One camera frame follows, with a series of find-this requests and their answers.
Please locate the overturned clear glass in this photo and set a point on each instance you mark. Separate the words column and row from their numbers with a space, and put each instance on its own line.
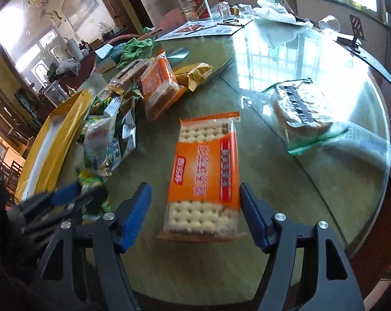
column 329, row 25

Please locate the clear plastic cup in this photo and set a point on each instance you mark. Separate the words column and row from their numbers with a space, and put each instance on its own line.
column 55, row 94

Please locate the green cloth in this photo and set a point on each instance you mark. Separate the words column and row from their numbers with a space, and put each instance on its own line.
column 135, row 49

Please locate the metal turntable disc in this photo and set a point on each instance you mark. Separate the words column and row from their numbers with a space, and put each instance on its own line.
column 176, row 55

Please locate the silver green snack packet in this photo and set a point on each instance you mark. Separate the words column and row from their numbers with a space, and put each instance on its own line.
column 109, row 134

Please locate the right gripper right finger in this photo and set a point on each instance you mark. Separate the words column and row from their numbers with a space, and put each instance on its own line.
column 327, row 280

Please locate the brown sandwich cracker pack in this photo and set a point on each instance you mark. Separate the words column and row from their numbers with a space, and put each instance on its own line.
column 128, row 76

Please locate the pink plastic chair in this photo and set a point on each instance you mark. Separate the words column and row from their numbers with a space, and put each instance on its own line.
column 172, row 20

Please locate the glass jar black lid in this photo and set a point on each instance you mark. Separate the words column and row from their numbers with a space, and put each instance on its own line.
column 187, row 9

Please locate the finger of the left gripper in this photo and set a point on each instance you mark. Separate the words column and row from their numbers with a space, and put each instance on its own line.
column 66, row 194

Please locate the white cream tube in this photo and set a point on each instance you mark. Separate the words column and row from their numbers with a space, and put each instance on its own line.
column 365, row 145

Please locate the green round cracker pack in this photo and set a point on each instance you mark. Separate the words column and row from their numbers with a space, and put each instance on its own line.
column 302, row 115

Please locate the white liquor bottle red label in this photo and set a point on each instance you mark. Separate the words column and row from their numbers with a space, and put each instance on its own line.
column 201, row 9

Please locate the black phone stand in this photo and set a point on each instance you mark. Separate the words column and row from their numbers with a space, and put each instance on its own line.
column 353, row 43

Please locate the orange cracker pack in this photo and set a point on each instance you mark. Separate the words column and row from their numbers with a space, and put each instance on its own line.
column 159, row 87
column 203, row 203

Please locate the small clear bottle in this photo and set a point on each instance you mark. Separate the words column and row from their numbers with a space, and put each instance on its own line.
column 224, row 9

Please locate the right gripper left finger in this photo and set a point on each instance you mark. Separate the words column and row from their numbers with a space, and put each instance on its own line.
column 83, row 260

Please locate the yellow snack pack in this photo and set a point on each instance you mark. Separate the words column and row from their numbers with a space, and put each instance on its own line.
column 191, row 76

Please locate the teal tissue box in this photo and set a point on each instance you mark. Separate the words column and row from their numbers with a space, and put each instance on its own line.
column 108, row 56

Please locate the yellow cardboard box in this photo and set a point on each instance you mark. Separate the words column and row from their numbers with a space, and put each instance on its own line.
column 45, row 159

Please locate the printed paper sheet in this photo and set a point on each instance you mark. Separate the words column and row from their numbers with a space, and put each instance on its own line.
column 208, row 28

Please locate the white plastic bag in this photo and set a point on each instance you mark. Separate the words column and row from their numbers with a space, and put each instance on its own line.
column 276, row 22

